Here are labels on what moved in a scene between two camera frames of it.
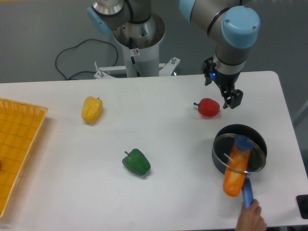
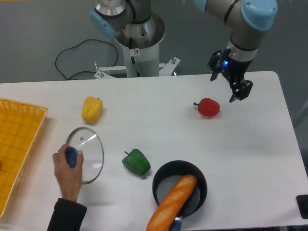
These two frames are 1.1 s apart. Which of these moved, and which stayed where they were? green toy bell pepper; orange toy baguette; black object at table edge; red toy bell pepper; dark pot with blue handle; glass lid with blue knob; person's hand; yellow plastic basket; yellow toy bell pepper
Moved: dark pot with blue handle; glass lid with blue knob; person's hand; orange toy baguette
Stayed: black object at table edge; red toy bell pepper; yellow plastic basket; green toy bell pepper; yellow toy bell pepper
